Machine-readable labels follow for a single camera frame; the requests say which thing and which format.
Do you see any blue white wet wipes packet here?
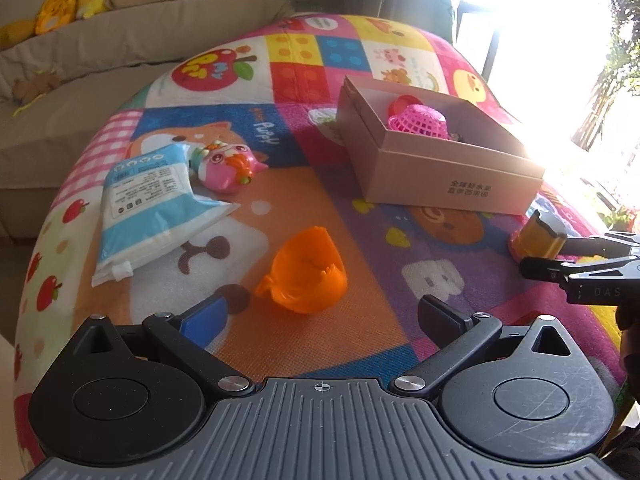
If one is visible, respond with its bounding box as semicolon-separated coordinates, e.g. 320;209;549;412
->
91;142;242;288

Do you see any beige sofa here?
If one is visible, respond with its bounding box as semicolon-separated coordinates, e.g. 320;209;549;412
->
0;0;296;241

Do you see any brown teddy plush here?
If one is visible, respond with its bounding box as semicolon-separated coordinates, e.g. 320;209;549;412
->
11;71;60;106

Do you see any black window railing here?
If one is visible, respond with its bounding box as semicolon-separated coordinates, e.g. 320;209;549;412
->
452;0;516;91

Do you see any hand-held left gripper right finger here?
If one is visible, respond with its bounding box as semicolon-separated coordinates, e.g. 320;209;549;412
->
390;295;581;402

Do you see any orange plastic toy cup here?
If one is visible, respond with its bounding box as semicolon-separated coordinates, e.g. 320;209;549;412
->
255;226;349;315

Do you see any colourful cartoon play mat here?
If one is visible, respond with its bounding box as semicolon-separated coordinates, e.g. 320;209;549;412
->
12;12;640;461

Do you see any pink cardboard box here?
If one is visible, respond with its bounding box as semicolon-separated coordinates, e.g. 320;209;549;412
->
336;76;546;217

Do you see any yellow cushion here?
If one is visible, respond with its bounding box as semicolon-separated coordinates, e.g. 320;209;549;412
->
0;17;38;51

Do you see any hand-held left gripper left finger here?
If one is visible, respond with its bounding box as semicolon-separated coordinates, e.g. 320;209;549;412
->
70;295;256;402

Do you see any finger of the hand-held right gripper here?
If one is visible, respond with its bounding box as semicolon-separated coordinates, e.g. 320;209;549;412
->
562;233;640;257
519;255;640;287

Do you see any green potted plant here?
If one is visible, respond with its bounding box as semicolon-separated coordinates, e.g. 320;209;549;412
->
570;0;640;151

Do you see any pink plastic basket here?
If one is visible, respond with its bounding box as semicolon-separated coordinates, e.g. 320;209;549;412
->
387;104;449;140

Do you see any pink pig toy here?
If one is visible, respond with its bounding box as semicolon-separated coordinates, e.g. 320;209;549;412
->
192;141;270;195

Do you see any golden cylindrical container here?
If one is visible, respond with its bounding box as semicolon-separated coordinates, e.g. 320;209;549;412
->
509;208;569;264

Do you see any yellow duck plush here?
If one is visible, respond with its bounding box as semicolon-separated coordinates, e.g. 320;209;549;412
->
34;0;81;36

